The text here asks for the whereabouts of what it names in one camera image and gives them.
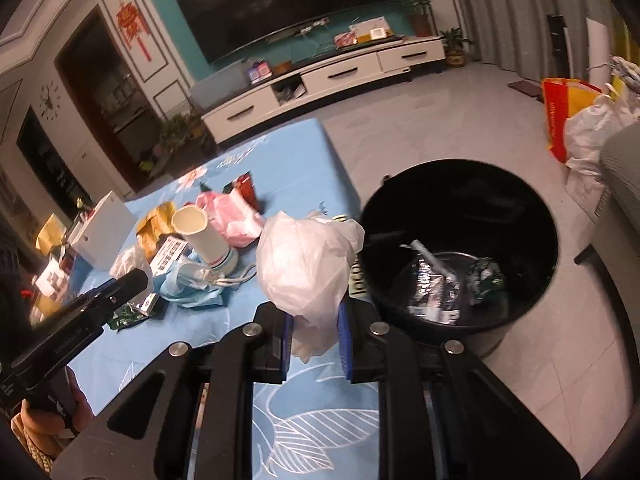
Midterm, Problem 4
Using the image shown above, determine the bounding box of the green crumpled packet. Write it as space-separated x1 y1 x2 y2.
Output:
467 256 509 306

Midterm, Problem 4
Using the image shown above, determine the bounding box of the clear storage box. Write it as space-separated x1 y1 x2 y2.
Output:
191 66 253 111

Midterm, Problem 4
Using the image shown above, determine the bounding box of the black white printed packet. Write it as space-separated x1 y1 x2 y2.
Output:
150 236 189 277

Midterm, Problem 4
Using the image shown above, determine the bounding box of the white board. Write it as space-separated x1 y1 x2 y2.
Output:
585 18 612 83

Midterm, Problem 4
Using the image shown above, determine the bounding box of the large white plastic sack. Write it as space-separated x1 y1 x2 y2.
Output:
564 56 640 221

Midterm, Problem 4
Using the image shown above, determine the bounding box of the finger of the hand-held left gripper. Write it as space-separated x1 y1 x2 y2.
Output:
75 269 152 313

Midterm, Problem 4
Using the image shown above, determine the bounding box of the pink printed plastic bag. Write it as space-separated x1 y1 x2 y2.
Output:
195 191 266 248

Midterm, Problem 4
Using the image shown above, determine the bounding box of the cluster of floor plants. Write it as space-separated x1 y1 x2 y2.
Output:
157 109 217 171

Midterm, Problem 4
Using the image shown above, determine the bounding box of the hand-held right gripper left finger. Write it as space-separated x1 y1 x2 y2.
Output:
50 302 296 480

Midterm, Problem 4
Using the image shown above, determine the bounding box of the blue face mask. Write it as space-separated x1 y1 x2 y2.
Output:
159 255 241 308

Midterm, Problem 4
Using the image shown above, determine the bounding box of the white plastic bag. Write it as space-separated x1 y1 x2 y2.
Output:
256 210 366 366

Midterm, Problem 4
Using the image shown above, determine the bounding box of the upright vacuum cleaner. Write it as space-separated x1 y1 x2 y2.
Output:
547 12 572 81

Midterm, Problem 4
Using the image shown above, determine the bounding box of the potted plant in yellow pot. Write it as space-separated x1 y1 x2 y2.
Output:
440 27 473 68

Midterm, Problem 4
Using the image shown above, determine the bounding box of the person's left hand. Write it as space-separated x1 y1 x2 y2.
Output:
10 365 96 441

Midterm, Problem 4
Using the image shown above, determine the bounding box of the yellow paper bag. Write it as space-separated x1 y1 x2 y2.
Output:
35 212 68 253

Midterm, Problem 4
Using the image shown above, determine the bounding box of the white paper cup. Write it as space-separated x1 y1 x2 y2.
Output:
171 205 240 283

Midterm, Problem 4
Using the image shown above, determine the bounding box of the black television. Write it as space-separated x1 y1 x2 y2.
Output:
169 0 401 66

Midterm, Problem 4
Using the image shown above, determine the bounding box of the orange shopping bag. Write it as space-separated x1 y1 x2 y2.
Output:
541 77 603 163

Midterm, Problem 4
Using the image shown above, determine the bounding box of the blue floral tablecloth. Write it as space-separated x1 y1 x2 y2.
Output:
65 119 386 480

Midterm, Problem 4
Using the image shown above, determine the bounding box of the black trash bin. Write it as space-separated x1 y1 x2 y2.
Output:
359 158 559 358

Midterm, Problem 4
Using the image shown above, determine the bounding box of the red knot wall ornament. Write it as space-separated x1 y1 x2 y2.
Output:
115 0 151 61

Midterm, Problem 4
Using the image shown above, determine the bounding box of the black wall clock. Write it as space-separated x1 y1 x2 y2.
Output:
39 80 68 121

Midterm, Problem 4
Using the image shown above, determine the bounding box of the small printed box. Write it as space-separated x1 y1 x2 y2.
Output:
37 259 74 297

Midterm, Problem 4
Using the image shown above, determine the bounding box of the white tv cabinet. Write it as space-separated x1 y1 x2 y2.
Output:
201 35 447 147

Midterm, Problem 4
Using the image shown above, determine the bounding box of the white box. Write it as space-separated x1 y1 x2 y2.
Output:
67 191 136 271

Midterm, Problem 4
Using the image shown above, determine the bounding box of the dark green small packet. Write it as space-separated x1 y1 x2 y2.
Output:
110 305 151 334

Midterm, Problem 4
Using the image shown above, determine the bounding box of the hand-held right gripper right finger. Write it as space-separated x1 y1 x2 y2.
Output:
337 296 583 480

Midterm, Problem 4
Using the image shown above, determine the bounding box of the clear plastic wrapper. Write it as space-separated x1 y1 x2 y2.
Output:
400 241 476 322

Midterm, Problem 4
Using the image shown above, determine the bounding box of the red green snack packet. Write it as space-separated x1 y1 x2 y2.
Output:
223 172 261 211

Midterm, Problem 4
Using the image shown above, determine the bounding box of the yellow snack bag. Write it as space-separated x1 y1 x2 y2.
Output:
137 201 178 261

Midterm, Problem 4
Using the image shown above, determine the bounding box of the crumpled clear wrapper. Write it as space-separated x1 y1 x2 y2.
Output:
110 244 153 281

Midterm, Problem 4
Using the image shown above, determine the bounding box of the potted plant in brown pot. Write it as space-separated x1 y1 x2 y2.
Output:
397 0 433 38

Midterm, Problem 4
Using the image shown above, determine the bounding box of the grey curtain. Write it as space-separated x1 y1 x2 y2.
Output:
450 0 616 67

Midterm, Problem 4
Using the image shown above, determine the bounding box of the brown floor mat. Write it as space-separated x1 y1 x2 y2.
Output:
507 80 543 98

